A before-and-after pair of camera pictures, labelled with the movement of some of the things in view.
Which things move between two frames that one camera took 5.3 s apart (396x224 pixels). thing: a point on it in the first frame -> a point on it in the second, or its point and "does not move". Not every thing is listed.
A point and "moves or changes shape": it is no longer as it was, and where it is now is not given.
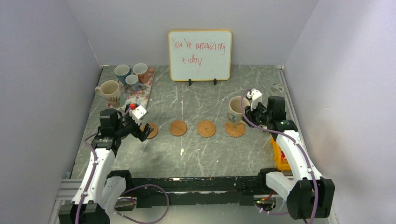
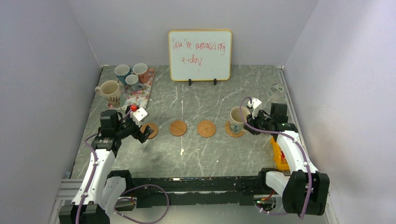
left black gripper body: (129, 126) does not move
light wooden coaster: (178, 128) does not move
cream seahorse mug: (234, 115) moves or changes shape
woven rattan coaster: (206, 128) does not move
